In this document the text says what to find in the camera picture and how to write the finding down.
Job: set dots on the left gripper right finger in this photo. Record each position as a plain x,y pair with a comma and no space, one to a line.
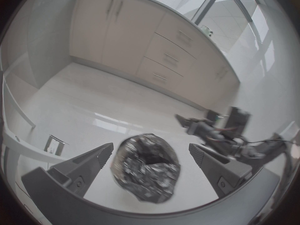
220,170

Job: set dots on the grey chair with white legs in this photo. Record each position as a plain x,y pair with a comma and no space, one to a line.
23,144

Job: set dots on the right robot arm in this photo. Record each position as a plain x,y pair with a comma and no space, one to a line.
248,146

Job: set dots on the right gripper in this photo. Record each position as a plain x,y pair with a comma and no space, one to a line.
201,129

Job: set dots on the beige cabinet with drawers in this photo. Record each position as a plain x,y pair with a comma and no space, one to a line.
131,43

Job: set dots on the window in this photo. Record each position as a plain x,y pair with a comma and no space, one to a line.
225,20

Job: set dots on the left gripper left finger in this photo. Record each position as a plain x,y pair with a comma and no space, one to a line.
79,170

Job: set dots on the black plastic bag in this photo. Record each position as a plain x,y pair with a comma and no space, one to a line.
145,172

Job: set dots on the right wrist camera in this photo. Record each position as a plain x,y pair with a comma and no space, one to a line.
214,117

